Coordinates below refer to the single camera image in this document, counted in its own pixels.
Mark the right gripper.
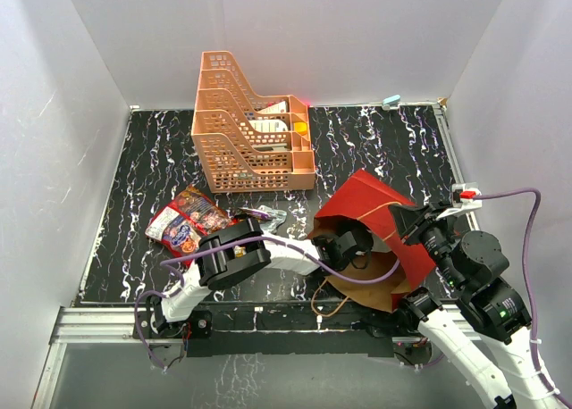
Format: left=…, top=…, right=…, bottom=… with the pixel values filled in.
left=388, top=199, right=464, bottom=288

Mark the white box in organizer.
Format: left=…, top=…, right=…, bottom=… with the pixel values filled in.
left=258, top=100, right=289, bottom=114

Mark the red brown paper bag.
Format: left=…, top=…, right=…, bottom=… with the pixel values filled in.
left=308, top=170, right=435, bottom=313

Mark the light blue eraser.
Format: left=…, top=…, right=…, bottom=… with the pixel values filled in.
left=382, top=95, right=401, bottom=111

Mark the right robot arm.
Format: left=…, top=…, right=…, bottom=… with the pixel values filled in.
left=390, top=204, right=569, bottom=408

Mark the orange yellow round object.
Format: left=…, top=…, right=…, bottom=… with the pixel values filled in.
left=292, top=121, right=308, bottom=136

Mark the yellow snack packet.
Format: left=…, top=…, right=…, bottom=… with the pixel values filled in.
left=233, top=246, right=247, bottom=257

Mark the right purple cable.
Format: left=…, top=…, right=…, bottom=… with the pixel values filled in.
left=473, top=187, right=572, bottom=405

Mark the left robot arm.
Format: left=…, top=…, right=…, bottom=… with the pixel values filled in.
left=148, top=219, right=374, bottom=337

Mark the peach plastic file organizer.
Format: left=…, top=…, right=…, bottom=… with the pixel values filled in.
left=191, top=51, right=315, bottom=193

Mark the red candy bag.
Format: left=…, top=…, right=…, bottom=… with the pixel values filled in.
left=145, top=185, right=236, bottom=257

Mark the silver foil snack packet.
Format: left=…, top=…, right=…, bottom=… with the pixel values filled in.
left=259, top=205, right=288, bottom=234

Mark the aluminium front rail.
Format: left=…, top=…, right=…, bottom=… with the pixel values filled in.
left=48, top=302, right=506, bottom=346

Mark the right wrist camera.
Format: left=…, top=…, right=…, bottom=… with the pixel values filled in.
left=437, top=182, right=482, bottom=220

